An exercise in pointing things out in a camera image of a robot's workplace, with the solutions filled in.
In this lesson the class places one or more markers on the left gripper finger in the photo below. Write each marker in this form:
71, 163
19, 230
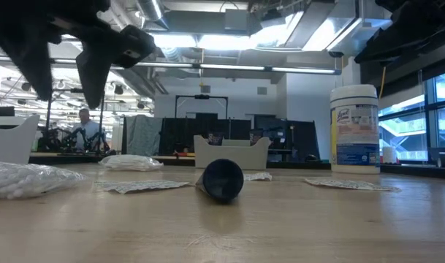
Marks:
94, 76
36, 65

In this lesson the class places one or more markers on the white printed sachet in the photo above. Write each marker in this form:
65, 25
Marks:
258, 177
350, 183
141, 185

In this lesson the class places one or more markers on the long ceiling strip light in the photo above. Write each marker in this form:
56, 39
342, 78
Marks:
244, 67

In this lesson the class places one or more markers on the clear bag of cotton swabs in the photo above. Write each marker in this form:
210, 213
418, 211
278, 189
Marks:
21, 179

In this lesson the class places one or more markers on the dome security camera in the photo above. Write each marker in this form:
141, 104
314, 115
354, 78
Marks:
335, 54

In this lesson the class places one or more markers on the black cabinet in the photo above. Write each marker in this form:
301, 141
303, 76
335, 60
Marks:
299, 139

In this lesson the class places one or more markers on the white plastic bin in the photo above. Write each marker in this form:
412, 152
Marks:
10, 140

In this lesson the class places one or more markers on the grey plastic bin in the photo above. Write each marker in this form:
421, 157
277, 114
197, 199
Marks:
231, 155

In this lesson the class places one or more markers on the clear bag of cotton balls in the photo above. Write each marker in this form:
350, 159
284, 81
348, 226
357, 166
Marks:
131, 162

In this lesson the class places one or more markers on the background black robot arms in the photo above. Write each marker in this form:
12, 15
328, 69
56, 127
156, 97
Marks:
61, 140

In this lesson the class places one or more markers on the black rig frame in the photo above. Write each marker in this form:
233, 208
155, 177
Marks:
61, 90
202, 96

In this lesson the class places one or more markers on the white paper towel roll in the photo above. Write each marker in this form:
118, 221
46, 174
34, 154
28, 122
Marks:
389, 154

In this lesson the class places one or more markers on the grey cloth cover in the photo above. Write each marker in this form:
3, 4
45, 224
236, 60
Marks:
141, 135

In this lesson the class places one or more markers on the black partition panels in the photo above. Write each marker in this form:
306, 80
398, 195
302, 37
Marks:
207, 128

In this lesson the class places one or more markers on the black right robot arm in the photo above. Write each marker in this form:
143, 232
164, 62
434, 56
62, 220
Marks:
415, 29

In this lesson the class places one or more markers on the person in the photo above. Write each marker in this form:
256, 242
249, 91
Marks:
86, 128

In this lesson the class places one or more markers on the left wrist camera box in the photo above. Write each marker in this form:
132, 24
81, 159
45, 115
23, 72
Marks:
134, 45

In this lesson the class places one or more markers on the black tape roll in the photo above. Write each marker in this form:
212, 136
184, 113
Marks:
443, 160

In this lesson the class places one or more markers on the Lysol wipes canister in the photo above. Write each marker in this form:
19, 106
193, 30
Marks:
354, 131

